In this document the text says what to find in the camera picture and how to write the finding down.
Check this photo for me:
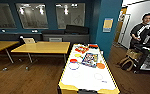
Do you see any yellow plastic bowl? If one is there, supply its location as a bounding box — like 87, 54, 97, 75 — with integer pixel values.
74, 53, 83, 59

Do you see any dark grey sofa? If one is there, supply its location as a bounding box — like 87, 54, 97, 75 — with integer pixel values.
40, 24, 91, 45

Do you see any black red flat case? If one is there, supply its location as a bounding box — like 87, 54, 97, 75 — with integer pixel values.
88, 43, 99, 50

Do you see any blue colourful puzzle box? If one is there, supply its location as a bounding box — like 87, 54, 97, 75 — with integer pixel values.
81, 52, 100, 69

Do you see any grey chair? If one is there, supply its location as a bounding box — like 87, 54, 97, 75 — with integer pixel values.
48, 37, 63, 43

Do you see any orange plastic bowl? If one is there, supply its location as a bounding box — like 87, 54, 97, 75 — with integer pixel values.
96, 62, 106, 70

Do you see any interior window grey blind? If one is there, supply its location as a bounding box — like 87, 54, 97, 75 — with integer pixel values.
15, 2, 49, 30
55, 2, 86, 30
0, 3, 17, 30

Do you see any yellow wooden table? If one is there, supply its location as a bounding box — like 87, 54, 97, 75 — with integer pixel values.
0, 40, 19, 72
10, 41, 71, 71

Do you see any yellow game table white top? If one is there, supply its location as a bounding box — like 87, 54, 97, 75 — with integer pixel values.
57, 43, 121, 94

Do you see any silver laptop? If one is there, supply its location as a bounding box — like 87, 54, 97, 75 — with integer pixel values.
22, 37, 37, 45

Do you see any brown wooden door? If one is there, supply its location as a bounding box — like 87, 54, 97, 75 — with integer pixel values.
114, 8, 128, 44

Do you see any person in dark shirt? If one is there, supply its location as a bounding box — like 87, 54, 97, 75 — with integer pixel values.
129, 12, 150, 50

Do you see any yellow wall sign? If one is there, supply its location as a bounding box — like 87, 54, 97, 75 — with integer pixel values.
102, 17, 114, 33

